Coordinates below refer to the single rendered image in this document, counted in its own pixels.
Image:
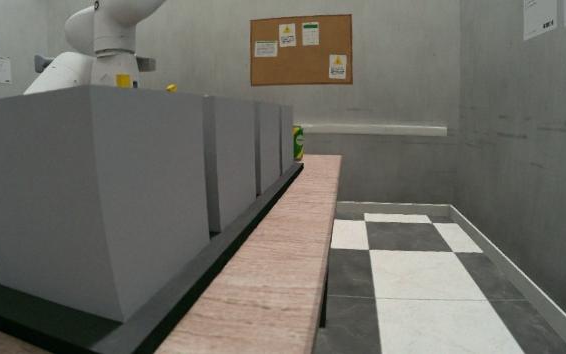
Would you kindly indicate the green and yellow drink can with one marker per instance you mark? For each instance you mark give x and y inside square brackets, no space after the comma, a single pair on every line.
[298,142]

